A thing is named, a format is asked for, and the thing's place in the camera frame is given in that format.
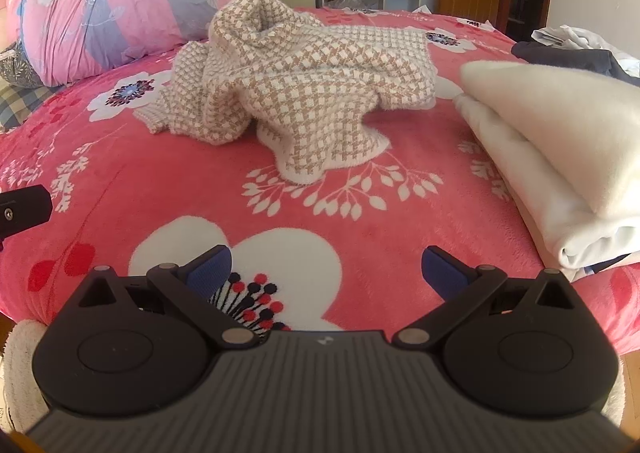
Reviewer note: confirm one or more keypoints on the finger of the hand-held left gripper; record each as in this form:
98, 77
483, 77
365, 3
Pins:
27, 208

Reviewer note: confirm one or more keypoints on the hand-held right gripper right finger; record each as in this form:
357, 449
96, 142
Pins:
442, 274

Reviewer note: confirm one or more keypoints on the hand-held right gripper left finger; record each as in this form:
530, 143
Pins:
210, 272

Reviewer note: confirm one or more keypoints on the beige houndstooth knit cardigan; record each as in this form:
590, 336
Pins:
310, 83

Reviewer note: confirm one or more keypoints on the dark and white clothes pile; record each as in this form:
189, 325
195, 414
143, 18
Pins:
580, 35

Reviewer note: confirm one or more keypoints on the pink floral fleece blanket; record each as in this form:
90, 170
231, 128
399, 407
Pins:
150, 193

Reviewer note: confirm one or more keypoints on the blue plaid pillow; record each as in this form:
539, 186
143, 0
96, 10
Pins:
20, 105

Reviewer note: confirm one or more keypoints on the grey patterned pillow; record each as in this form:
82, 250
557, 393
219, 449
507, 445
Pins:
20, 65

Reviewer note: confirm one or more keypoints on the white cotton garment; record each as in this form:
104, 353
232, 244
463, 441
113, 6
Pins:
600, 247

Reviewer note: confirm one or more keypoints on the pink headboard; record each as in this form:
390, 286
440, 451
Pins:
7, 8

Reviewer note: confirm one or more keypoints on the dark navy garment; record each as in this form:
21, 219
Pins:
565, 55

